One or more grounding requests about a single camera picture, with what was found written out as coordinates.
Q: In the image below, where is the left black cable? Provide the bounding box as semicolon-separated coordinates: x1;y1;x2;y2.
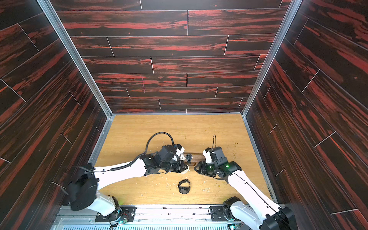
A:
145;131;175;156

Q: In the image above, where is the black watch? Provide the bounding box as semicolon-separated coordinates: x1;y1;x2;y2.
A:
185;154;193;165
178;179;191;195

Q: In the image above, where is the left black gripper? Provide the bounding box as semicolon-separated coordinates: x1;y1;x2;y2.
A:
159;159;189;173

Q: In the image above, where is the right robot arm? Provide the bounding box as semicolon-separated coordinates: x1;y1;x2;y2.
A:
195;147;298;230

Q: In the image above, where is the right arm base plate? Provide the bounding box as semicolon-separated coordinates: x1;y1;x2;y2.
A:
209;205;234;222

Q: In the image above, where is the dark wooden watch stand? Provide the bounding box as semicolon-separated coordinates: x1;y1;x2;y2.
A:
184;153;205;166

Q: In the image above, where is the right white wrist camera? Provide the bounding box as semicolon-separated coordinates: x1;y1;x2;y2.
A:
203;148;213;164

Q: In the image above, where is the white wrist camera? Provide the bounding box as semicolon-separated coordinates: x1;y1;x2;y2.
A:
175;144;185;161
203;148;213;164

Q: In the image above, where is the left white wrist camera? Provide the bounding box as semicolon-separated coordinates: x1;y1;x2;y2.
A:
175;144;185;161

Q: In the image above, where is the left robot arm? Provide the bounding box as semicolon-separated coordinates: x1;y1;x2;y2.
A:
66;144;188;216

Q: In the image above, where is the white watch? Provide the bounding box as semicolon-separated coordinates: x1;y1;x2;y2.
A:
182;166;189;174

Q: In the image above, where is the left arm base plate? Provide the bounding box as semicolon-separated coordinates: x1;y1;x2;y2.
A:
95;206;137;224

